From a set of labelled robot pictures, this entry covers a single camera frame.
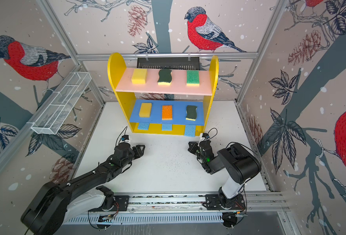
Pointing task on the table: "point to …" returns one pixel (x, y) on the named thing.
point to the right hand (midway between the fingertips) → (187, 142)
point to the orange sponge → (167, 112)
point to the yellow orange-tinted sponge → (145, 110)
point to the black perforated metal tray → (181, 63)
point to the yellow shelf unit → (181, 97)
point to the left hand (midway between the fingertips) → (145, 144)
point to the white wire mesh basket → (52, 117)
